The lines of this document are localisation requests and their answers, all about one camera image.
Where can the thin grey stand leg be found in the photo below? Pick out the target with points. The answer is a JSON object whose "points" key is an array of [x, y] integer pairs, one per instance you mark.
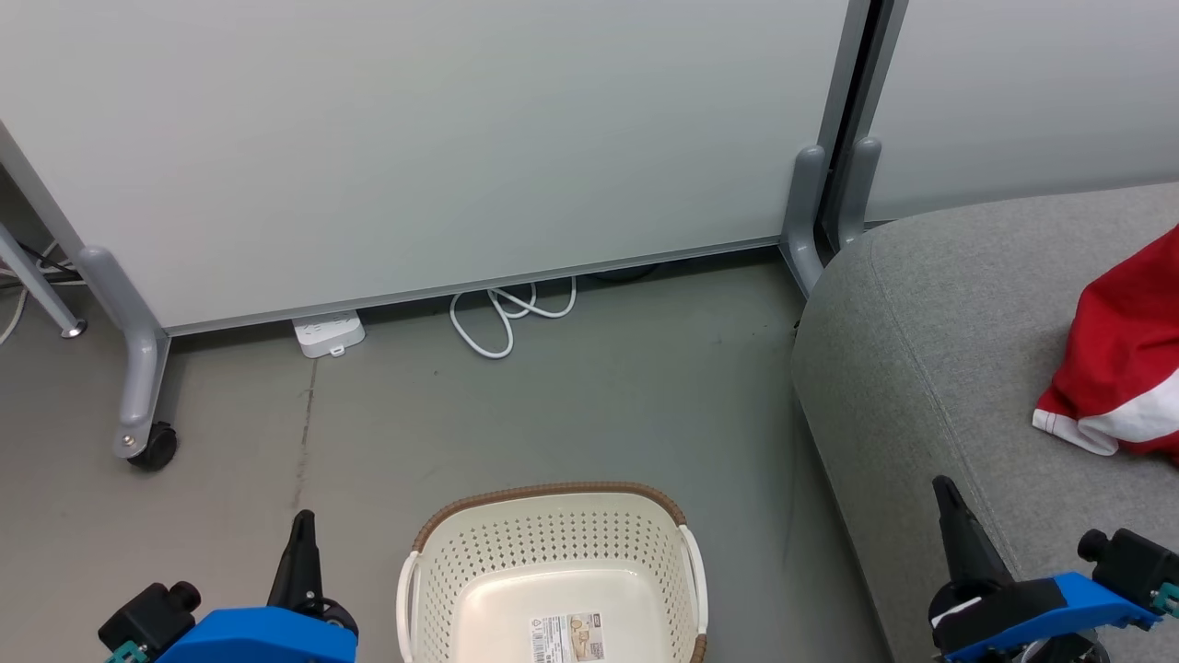
{"points": [[37, 285]]}

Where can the wide white partition panel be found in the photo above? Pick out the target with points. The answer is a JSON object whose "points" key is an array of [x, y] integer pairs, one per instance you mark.
{"points": [[414, 138]]}

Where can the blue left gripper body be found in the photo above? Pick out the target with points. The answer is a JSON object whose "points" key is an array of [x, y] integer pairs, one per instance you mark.
{"points": [[258, 637]]}

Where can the white power strip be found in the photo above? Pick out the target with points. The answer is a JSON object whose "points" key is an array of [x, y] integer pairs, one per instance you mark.
{"points": [[329, 333]]}

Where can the printed basket label sticker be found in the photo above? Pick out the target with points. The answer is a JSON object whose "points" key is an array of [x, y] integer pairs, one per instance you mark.
{"points": [[566, 638]]}

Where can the red and white clothing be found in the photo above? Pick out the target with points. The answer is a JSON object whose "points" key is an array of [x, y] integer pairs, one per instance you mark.
{"points": [[1124, 359]]}

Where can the grey fabric sofa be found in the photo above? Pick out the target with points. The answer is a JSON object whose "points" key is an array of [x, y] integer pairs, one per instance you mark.
{"points": [[939, 368]]}

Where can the grey partition leg with caster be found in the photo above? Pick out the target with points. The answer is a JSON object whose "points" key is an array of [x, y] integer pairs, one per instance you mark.
{"points": [[143, 368]]}

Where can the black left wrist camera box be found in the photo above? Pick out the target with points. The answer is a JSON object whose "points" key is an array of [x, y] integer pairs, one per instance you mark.
{"points": [[147, 617]]}

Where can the narrow white partition panel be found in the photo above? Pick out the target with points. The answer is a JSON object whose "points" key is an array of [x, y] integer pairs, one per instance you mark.
{"points": [[1032, 92]]}

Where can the black caster wheel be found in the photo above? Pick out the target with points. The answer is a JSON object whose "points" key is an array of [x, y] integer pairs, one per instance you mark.
{"points": [[157, 448]]}

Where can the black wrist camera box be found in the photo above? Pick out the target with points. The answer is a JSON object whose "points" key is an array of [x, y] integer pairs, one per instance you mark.
{"points": [[1133, 562], [147, 617]]}

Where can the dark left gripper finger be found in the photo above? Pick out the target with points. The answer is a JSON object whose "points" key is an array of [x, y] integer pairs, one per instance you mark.
{"points": [[299, 562]]}

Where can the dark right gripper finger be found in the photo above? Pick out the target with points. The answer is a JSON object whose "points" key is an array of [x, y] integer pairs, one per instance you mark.
{"points": [[967, 539]]}

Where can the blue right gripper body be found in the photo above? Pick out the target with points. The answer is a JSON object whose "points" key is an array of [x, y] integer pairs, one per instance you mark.
{"points": [[1032, 608]]}

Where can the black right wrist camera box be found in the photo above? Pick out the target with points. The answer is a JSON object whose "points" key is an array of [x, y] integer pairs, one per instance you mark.
{"points": [[1133, 562]]}

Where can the cream plastic laundry basket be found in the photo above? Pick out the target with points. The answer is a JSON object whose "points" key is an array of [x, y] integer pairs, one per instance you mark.
{"points": [[553, 552]]}

